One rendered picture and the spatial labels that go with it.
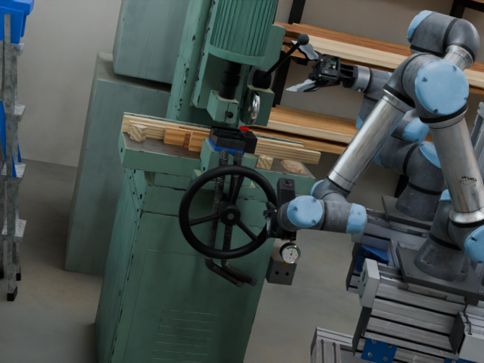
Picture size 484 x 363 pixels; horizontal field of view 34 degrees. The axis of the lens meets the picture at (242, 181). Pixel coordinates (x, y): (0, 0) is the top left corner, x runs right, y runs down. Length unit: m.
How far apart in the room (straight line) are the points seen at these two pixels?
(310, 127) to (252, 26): 2.20
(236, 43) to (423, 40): 0.63
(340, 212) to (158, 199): 0.68
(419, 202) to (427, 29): 0.56
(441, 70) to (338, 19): 3.09
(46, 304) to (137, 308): 0.81
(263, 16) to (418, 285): 0.90
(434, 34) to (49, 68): 2.72
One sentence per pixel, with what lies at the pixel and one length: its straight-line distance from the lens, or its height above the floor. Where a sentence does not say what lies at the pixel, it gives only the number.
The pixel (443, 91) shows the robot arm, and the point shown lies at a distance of 1.85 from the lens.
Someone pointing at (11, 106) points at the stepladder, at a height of 0.78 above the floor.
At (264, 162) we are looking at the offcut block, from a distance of 2.41.
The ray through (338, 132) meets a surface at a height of 0.61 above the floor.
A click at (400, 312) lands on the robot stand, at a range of 2.21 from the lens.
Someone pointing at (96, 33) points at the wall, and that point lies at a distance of 4.71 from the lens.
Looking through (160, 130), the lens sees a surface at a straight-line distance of 2.47.
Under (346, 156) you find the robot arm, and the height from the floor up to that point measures 1.09.
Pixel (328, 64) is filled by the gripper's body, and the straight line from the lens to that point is 2.33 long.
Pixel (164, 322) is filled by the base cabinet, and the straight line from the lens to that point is 2.56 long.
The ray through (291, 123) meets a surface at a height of 0.61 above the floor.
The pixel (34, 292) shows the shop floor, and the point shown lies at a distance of 3.35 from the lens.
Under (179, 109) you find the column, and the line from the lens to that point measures 2.65.
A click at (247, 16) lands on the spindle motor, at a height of 1.34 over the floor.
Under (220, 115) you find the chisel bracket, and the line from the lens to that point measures 2.44.
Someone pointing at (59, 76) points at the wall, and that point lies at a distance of 4.76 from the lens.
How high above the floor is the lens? 1.56
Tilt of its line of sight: 17 degrees down
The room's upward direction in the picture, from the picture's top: 14 degrees clockwise
